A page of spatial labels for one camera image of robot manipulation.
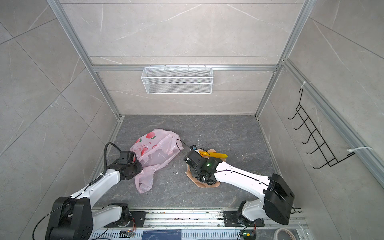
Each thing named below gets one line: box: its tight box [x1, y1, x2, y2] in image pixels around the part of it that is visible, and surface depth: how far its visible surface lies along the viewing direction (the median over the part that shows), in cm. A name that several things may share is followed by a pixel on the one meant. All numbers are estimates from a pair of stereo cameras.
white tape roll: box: [274, 228, 297, 240], surface depth 70 cm
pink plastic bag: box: [130, 129, 184, 194], surface depth 90 cm
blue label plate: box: [141, 229, 182, 240], surface depth 70 cm
